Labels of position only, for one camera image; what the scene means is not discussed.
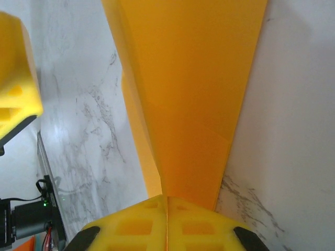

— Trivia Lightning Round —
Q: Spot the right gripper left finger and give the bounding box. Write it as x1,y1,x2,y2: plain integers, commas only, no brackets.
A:
64,195,168,251

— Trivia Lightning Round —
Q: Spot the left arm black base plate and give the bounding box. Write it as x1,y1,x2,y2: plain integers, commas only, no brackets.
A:
41,175,66,250

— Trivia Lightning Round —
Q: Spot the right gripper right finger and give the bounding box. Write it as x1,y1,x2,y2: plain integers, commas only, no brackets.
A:
167,195,266,251

